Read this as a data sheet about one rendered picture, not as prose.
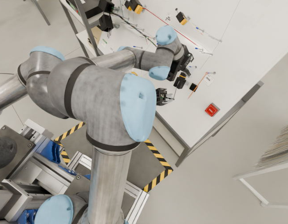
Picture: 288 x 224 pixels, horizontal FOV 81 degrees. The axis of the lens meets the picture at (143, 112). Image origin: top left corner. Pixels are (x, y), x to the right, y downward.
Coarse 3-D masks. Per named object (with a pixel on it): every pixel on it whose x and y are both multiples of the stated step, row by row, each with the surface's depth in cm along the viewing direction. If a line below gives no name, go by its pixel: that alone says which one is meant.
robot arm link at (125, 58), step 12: (120, 48) 66; (132, 48) 66; (72, 60) 33; (84, 60) 38; (96, 60) 43; (108, 60) 47; (120, 60) 52; (132, 60) 60; (60, 72) 30; (72, 72) 29; (48, 84) 31; (60, 84) 29; (60, 96) 29; (60, 108) 31
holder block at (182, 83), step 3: (177, 78) 94; (180, 78) 93; (177, 81) 94; (180, 81) 93; (183, 81) 93; (174, 84) 96; (180, 84) 93; (183, 84) 95; (177, 87) 95; (180, 87) 94
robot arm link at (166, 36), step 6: (162, 30) 62; (168, 30) 61; (174, 30) 63; (156, 36) 64; (162, 36) 62; (168, 36) 61; (174, 36) 62; (162, 42) 62; (168, 42) 62; (174, 42) 63; (180, 42) 68; (174, 48) 64; (180, 48) 69; (174, 54) 70
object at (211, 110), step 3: (210, 105) 90; (207, 108) 91; (210, 108) 90; (213, 108) 89; (216, 108) 89; (207, 111) 91; (210, 111) 90; (213, 111) 89; (216, 111) 88; (210, 114) 90; (213, 114) 89
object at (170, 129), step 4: (100, 52) 150; (156, 112) 119; (156, 116) 123; (160, 116) 117; (160, 120) 121; (164, 120) 116; (164, 124) 119; (168, 124) 114; (168, 128) 116; (172, 128) 113; (172, 132) 114; (176, 132) 111; (176, 136) 112; (180, 140) 110; (184, 144) 108; (188, 148) 107
